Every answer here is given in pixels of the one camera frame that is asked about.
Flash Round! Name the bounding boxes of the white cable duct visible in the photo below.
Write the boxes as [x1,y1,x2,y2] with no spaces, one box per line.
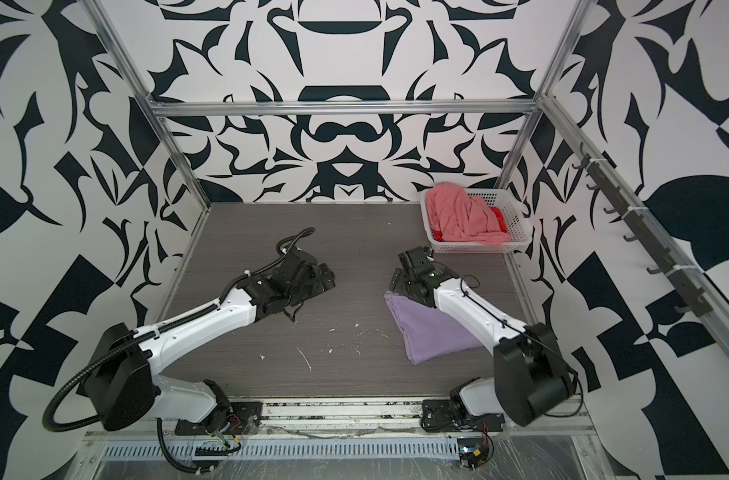
[96,436,461,462]

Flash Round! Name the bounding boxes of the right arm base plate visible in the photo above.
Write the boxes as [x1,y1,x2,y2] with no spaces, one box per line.
[419,399,505,433]

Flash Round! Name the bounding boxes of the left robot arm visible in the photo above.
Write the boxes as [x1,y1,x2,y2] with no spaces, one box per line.
[84,248,336,433]

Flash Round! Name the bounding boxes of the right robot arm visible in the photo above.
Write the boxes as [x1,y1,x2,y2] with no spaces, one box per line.
[389,247,583,426]

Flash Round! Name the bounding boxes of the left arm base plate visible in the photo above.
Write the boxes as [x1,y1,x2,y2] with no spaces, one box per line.
[174,401,264,436]

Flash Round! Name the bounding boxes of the aluminium frame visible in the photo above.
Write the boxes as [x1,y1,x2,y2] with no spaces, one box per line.
[86,1,729,360]

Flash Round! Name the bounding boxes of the black corrugated cable conduit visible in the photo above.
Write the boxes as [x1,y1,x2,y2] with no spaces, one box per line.
[41,226,318,475]

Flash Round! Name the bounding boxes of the white plastic laundry basket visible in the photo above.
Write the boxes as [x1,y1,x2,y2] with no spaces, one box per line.
[419,188,532,254]

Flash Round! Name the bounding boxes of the wall hook rail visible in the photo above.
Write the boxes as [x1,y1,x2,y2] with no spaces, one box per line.
[573,143,714,317]

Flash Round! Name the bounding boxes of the purple t-shirt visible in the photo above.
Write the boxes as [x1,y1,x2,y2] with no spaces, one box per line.
[383,291,482,365]

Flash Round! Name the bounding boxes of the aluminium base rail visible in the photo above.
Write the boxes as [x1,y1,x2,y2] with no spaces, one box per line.
[84,392,596,442]

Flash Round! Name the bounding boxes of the small electronics board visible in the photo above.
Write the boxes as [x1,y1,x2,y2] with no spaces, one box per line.
[457,436,494,470]

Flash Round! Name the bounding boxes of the pink t-shirt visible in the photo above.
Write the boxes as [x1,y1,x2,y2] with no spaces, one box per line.
[425,183,489,225]

